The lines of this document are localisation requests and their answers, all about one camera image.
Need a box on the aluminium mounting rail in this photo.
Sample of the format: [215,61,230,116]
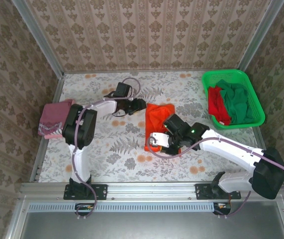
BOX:
[19,181,284,200]

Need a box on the aluminium frame post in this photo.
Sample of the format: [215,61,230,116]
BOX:
[11,0,65,79]
[237,0,284,72]

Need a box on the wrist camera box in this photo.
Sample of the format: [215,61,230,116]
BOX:
[114,82,133,98]
[149,132,171,152]

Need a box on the green t-shirt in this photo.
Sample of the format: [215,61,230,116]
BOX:
[215,79,256,124]

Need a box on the green plastic basket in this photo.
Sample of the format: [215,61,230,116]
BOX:
[201,69,266,129]

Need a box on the floral patterned table cover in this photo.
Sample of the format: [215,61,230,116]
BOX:
[38,71,269,184]

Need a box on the folded pink cloth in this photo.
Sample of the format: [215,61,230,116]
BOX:
[37,99,76,136]

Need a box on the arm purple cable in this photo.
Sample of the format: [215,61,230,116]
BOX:
[72,77,141,221]
[148,136,284,220]

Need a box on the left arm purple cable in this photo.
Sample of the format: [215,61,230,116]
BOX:
[72,77,141,221]

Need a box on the orange t-shirt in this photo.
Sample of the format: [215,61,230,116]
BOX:
[143,103,182,155]

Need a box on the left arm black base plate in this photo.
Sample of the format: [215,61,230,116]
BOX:
[63,183,107,201]

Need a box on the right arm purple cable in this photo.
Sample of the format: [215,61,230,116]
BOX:
[148,136,284,220]

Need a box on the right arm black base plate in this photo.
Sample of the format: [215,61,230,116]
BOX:
[195,183,242,200]

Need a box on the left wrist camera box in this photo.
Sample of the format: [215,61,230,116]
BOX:
[114,82,133,98]

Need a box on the red t-shirt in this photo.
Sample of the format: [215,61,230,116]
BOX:
[207,86,232,126]

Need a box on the slotted grey cable duct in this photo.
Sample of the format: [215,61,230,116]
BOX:
[28,202,216,213]

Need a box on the grey metal panel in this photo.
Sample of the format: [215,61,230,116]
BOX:
[7,199,284,239]

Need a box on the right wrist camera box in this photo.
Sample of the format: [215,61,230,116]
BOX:
[149,132,171,152]

